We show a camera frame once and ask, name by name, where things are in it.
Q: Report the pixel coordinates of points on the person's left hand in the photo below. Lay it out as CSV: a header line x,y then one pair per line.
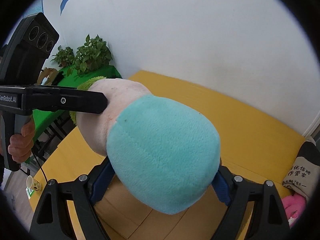
x,y
20,145

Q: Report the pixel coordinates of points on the small open cardboard box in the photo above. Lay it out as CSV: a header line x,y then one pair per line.
x,y
51,76

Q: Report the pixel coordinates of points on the white door frame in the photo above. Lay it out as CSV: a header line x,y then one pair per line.
x,y
312,127

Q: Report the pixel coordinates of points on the table with green cloth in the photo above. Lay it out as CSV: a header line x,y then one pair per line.
x,y
47,122

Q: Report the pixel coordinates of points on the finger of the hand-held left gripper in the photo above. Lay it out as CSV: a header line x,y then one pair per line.
x,y
75,101

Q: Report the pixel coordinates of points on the printed beige and black bag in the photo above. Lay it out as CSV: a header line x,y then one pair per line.
x,y
301,165

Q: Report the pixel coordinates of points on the large cardboard box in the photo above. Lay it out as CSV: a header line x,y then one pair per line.
x,y
150,226

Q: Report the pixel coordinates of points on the small potted plant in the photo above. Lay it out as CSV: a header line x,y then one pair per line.
x,y
63,56

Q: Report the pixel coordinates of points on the teal and pink plush doll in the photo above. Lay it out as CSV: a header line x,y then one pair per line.
x,y
162,142

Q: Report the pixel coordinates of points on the pink plush toy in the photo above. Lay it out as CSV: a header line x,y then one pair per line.
x,y
295,206

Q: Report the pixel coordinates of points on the large potted plant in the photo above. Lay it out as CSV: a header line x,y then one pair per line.
x,y
93,52

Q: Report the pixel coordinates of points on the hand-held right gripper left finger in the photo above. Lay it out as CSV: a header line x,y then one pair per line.
x,y
99,186

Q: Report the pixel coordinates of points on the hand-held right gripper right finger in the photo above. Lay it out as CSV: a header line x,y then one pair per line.
x,y
222,187

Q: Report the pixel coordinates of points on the paper cup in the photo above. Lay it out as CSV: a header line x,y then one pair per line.
x,y
33,183

